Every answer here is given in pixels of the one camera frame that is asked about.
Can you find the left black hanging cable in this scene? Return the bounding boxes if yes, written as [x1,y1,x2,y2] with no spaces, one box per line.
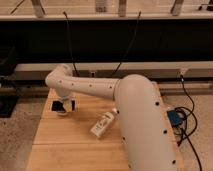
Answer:
[62,11,82,78]

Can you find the white plastic bottle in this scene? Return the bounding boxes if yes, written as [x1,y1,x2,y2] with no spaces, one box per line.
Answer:
[90,108,118,139]

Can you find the blue connector box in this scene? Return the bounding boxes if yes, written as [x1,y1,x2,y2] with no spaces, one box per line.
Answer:
[167,110,182,127]

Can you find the right black hanging cable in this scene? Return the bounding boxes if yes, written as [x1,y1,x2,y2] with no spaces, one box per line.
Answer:
[109,10,142,78]

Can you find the black floor cables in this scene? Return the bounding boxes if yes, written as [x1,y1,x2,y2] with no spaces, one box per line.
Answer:
[172,74,203,171]

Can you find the black hanging cable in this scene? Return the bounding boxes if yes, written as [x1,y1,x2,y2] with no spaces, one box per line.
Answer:
[109,10,142,78]
[62,11,82,78]

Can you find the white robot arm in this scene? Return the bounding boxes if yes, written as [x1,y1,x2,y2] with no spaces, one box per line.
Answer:
[45,64,178,171]

